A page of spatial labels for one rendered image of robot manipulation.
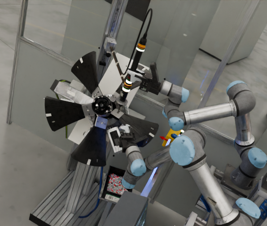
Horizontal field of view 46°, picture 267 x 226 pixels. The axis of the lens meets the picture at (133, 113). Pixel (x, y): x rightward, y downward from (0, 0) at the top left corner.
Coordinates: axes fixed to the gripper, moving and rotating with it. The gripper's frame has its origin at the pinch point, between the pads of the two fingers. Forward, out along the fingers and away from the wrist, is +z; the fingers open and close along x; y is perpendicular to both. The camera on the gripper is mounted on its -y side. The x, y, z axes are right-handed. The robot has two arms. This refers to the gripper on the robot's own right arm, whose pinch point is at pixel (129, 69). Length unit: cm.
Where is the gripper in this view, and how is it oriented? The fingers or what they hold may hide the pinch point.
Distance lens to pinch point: 174.0
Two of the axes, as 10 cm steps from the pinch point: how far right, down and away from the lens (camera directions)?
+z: -9.3, -3.8, 0.1
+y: -3.2, 8.0, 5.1
